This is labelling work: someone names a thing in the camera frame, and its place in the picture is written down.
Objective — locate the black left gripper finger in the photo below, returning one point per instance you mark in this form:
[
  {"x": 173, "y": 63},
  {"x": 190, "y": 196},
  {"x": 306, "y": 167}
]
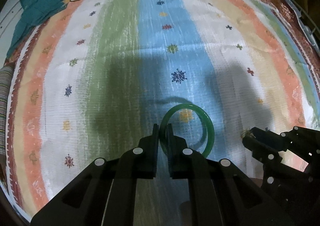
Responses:
[
  {"x": 220, "y": 193},
  {"x": 104, "y": 192}
]

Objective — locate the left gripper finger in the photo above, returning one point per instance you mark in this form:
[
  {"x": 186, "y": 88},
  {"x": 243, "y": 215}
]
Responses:
[
  {"x": 262, "y": 152},
  {"x": 257, "y": 138}
]

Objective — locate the green jade bangle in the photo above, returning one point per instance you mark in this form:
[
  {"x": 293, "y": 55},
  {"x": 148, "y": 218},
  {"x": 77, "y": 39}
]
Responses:
[{"x": 204, "y": 118}]

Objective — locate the striped colourful cloth mat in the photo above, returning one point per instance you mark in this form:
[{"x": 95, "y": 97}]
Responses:
[{"x": 150, "y": 66}]

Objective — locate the grey striped pillow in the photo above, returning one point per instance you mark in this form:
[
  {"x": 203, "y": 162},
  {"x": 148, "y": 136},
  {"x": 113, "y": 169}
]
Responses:
[{"x": 5, "y": 84}]

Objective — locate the white wire rack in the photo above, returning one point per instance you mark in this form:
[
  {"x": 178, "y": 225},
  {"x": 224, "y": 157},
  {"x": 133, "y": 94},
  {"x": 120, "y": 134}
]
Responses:
[{"x": 308, "y": 32}]

